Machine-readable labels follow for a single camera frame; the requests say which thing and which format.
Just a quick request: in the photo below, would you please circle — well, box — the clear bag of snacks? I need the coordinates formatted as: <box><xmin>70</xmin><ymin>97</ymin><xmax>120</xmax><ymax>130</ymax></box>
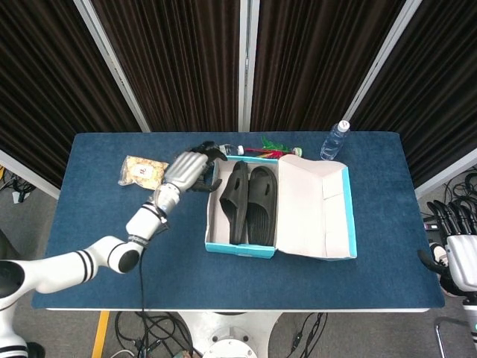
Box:
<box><xmin>118</xmin><ymin>154</ymin><xmax>170</xmax><ymax>191</ymax></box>

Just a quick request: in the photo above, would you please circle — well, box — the yellow floor tape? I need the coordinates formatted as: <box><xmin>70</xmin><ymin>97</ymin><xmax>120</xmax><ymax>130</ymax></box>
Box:
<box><xmin>91</xmin><ymin>310</ymin><xmax>111</xmax><ymax>358</ymax></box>

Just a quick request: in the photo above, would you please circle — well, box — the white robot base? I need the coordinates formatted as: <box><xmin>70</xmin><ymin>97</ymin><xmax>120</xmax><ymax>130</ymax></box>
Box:
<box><xmin>174</xmin><ymin>311</ymin><xmax>284</xmax><ymax>358</ymax></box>

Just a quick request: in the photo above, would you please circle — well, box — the clear plastic water bottle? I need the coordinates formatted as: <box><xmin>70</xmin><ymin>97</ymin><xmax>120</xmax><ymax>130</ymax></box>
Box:
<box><xmin>319</xmin><ymin>119</ymin><xmax>352</xmax><ymax>161</ymax></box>

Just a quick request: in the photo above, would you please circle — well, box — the black floor cable bundle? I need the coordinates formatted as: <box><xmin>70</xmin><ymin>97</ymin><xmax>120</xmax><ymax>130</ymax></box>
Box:
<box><xmin>423</xmin><ymin>167</ymin><xmax>477</xmax><ymax>232</ymax></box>
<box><xmin>113</xmin><ymin>311</ymin><xmax>195</xmax><ymax>358</ymax></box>
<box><xmin>0</xmin><ymin>167</ymin><xmax>37</xmax><ymax>204</ymax></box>

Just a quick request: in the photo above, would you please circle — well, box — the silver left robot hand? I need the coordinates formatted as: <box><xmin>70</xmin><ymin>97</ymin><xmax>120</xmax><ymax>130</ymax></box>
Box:
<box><xmin>162</xmin><ymin>140</ymin><xmax>228</xmax><ymax>195</ymax></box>

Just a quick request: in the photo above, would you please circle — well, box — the grey metal tube frame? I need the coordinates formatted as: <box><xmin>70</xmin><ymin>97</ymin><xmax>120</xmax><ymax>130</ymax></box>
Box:
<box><xmin>434</xmin><ymin>316</ymin><xmax>464</xmax><ymax>358</ymax></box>

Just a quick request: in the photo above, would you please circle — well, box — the white partition post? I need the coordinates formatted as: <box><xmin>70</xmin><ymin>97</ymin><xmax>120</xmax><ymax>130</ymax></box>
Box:
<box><xmin>342</xmin><ymin>0</ymin><xmax>426</xmax><ymax>132</ymax></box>
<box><xmin>73</xmin><ymin>0</ymin><xmax>152</xmax><ymax>132</ymax></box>
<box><xmin>414</xmin><ymin>147</ymin><xmax>477</xmax><ymax>198</ymax></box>
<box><xmin>0</xmin><ymin>148</ymin><xmax>60</xmax><ymax>201</ymax></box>
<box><xmin>238</xmin><ymin>0</ymin><xmax>261</xmax><ymax>132</ymax></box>

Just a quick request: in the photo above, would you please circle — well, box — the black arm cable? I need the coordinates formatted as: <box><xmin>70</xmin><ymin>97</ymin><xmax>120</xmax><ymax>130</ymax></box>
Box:
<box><xmin>138</xmin><ymin>248</ymin><xmax>148</xmax><ymax>313</ymax></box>

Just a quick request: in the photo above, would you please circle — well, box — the blue felt table cover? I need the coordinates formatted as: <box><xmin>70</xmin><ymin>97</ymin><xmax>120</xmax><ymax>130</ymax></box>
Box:
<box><xmin>31</xmin><ymin>131</ymin><xmax>446</xmax><ymax>310</ymax></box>

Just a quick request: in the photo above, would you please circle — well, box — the small clear plastic bottle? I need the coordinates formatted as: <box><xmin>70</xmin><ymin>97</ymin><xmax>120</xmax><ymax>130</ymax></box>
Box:
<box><xmin>219</xmin><ymin>143</ymin><xmax>246</xmax><ymax>157</ymax></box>

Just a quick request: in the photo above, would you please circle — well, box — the colourful feather shuttlecock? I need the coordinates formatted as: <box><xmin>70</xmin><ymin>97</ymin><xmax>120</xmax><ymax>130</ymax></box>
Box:
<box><xmin>244</xmin><ymin>136</ymin><xmax>303</xmax><ymax>160</ymax></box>

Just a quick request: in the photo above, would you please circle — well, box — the blue and white shoebox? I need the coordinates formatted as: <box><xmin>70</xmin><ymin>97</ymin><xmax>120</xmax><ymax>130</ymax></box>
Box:
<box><xmin>203</xmin><ymin>154</ymin><xmax>358</xmax><ymax>261</ymax></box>

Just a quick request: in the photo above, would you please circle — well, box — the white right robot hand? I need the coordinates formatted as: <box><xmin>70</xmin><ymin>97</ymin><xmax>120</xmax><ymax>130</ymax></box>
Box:
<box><xmin>416</xmin><ymin>200</ymin><xmax>477</xmax><ymax>298</ymax></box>

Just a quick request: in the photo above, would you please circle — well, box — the dark brown curtain panel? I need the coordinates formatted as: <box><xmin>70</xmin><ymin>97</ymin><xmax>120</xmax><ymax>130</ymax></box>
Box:
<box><xmin>352</xmin><ymin>0</ymin><xmax>477</xmax><ymax>187</ymax></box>
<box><xmin>91</xmin><ymin>0</ymin><xmax>241</xmax><ymax>132</ymax></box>
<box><xmin>250</xmin><ymin>0</ymin><xmax>405</xmax><ymax>132</ymax></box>
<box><xmin>0</xmin><ymin>0</ymin><xmax>142</xmax><ymax>189</ymax></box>

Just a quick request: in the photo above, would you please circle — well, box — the black rubber slipper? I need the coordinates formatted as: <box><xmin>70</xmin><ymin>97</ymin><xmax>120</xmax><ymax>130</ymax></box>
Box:
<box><xmin>218</xmin><ymin>160</ymin><xmax>250</xmax><ymax>245</ymax></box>
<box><xmin>245</xmin><ymin>166</ymin><xmax>279</xmax><ymax>247</ymax></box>

